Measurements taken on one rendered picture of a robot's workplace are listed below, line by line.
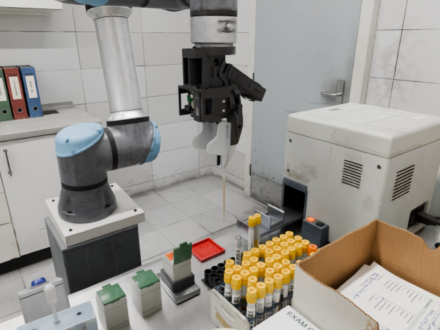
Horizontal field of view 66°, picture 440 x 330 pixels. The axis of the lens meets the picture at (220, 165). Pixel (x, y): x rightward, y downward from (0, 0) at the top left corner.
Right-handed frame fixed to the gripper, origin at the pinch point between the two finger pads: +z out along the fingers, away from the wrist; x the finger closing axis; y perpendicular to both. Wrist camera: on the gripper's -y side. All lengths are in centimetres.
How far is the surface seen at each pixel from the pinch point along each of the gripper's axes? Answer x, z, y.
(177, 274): -1.0, 21.8, 10.5
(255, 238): -0.2, 21.1, -9.5
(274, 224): -2.8, 22.0, -18.5
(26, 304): -8.0, 19.9, 35.2
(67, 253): -32.0, 28.4, 23.5
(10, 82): -196, 4, 7
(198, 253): -9.7, 26.5, -0.4
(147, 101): -225, 31, -96
